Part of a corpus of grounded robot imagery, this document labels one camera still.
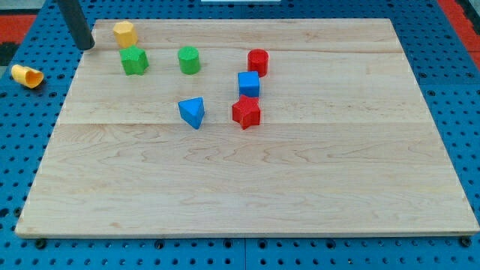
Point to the green cylinder block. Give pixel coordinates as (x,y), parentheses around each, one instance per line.
(189,60)

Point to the yellow hexagon block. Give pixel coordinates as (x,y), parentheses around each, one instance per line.
(125,34)

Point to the red star block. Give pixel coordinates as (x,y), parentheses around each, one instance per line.
(246,111)

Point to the red cylinder block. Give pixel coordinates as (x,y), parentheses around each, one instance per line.
(258,60)

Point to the blue cube block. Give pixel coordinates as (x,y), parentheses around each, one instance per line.
(249,84)

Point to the green star block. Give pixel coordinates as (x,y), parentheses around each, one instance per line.
(134,60)

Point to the yellow block lying off board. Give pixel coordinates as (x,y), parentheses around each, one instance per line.
(26,76)

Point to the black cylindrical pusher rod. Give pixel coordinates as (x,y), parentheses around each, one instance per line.
(76,22)

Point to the light wooden board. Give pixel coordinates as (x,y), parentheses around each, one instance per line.
(346,145)

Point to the blue triangle block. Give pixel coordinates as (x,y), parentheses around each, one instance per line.
(192,111)

